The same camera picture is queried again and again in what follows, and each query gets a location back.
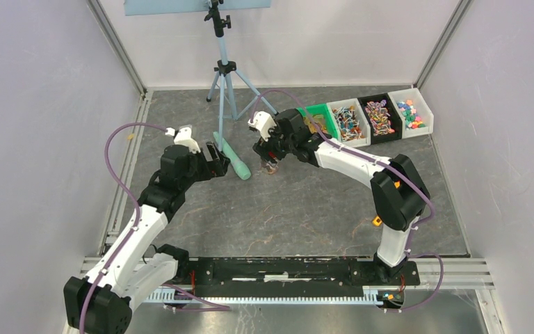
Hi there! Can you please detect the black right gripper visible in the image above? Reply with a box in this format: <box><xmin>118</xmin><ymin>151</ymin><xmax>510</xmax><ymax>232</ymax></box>
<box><xmin>253</xmin><ymin>119</ymin><xmax>296</xmax><ymax>168</ymax></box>

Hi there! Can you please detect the clear plastic jar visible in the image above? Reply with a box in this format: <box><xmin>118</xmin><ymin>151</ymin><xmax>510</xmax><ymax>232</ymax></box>
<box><xmin>261</xmin><ymin>160</ymin><xmax>279</xmax><ymax>175</ymax></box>

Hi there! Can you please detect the yellow plastic scoop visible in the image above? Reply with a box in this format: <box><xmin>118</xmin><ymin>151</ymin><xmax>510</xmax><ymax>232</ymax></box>
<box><xmin>372</xmin><ymin>216</ymin><xmax>383</xmax><ymax>227</ymax></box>

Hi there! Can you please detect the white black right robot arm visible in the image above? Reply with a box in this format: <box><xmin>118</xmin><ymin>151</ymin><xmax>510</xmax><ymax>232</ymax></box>
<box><xmin>248</xmin><ymin>109</ymin><xmax>431</xmax><ymax>284</ymax></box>

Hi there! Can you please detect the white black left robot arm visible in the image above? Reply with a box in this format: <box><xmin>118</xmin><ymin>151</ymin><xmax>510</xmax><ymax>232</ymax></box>
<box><xmin>63</xmin><ymin>142</ymin><xmax>230</xmax><ymax>333</ymax></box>

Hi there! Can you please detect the black bin with swirl candies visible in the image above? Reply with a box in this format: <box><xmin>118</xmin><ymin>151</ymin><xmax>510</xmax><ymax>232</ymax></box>
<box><xmin>357</xmin><ymin>93</ymin><xmax>403</xmax><ymax>145</ymax></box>

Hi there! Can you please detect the white bin with colourful candies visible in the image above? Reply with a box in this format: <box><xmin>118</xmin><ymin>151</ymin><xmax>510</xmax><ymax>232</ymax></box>
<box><xmin>388</xmin><ymin>88</ymin><xmax>434</xmax><ymax>138</ymax></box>

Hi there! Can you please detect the mint green tube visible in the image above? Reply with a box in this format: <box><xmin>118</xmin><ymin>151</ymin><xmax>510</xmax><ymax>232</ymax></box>
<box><xmin>213</xmin><ymin>132</ymin><xmax>252</xmax><ymax>180</ymax></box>

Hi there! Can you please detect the green plastic candy bin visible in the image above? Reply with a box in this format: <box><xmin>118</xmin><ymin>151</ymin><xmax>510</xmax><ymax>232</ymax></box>
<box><xmin>306</xmin><ymin>104</ymin><xmax>341</xmax><ymax>139</ymax></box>

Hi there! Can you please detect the white bin with lollipops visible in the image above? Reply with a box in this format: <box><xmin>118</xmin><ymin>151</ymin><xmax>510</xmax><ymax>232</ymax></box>
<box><xmin>326</xmin><ymin>98</ymin><xmax>372</xmax><ymax>148</ymax></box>

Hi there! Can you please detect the light blue tripod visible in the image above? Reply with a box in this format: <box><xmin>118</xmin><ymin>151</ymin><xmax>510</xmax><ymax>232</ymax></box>
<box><xmin>203</xmin><ymin>0</ymin><xmax>260</xmax><ymax>158</ymax></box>

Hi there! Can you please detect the light blue board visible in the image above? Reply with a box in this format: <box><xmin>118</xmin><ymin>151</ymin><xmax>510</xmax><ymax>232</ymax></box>
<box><xmin>123</xmin><ymin>0</ymin><xmax>272</xmax><ymax>16</ymax></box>

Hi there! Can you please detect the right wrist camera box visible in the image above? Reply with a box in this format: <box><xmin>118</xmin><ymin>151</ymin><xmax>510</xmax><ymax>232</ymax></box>
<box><xmin>248</xmin><ymin>111</ymin><xmax>276</xmax><ymax>141</ymax></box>

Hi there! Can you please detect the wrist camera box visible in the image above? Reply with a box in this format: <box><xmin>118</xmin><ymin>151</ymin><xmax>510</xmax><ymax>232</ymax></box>
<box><xmin>165</xmin><ymin>125</ymin><xmax>202</xmax><ymax>154</ymax></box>
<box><xmin>248</xmin><ymin>111</ymin><xmax>276</xmax><ymax>141</ymax></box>

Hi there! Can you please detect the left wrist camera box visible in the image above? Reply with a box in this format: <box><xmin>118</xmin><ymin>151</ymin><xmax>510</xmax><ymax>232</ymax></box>
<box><xmin>165</xmin><ymin>125</ymin><xmax>202</xmax><ymax>154</ymax></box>

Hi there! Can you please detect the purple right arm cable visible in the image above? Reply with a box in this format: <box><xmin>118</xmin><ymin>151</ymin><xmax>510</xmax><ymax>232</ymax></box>
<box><xmin>248</xmin><ymin>88</ymin><xmax>445</xmax><ymax>313</ymax></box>

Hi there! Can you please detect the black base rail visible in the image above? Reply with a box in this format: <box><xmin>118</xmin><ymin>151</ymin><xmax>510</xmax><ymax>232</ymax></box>
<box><xmin>143</xmin><ymin>255</ymin><xmax>420</xmax><ymax>308</ymax></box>

